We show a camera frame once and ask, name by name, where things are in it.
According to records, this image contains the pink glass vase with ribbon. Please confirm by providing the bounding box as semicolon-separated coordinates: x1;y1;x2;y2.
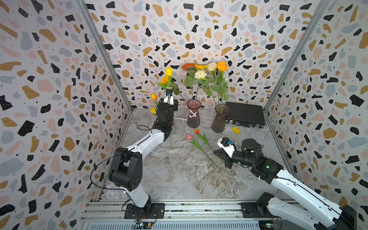
187;99;201;128

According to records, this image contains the purple ribbed glass vase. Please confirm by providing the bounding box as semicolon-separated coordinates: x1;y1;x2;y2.
211;104;230;133

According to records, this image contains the cream rose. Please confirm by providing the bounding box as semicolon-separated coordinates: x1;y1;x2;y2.
194;70;216;105
206;62;222;105

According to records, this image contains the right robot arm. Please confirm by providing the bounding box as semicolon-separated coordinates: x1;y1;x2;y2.
213;138;357;230

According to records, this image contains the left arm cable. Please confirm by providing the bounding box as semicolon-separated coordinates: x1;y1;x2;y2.
90;125;153;191

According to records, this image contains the yellow block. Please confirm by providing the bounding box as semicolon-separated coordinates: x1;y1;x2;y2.
232;126;241;134

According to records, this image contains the orange rose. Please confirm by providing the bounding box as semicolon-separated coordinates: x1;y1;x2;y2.
217;62;229;104

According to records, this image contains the yellow sunflower small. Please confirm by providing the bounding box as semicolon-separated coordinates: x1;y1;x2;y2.
158;75;186;102

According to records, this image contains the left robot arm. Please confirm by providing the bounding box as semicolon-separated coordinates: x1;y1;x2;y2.
108;99;178;209

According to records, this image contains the black case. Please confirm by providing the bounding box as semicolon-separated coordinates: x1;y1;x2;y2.
225;102;265;128

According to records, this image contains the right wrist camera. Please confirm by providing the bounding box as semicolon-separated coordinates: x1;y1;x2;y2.
217;137;236;158

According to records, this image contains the orange red tulip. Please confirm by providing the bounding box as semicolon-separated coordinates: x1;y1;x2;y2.
194;129;214;151

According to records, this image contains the pink tulip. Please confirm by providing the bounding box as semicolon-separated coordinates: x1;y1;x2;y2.
187;135;220;169

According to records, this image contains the yellow sunflower large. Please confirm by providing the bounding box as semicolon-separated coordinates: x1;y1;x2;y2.
195;65;208;71

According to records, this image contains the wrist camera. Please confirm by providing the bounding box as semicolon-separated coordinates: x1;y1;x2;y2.
217;137;236;158
163;87;174;105

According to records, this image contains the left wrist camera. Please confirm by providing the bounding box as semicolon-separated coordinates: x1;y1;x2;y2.
163;87;174;105

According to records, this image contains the white rose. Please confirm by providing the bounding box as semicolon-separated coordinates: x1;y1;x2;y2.
221;73;230;100

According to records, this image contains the clear glass vase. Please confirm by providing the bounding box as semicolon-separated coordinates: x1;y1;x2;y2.
172;113;175;134

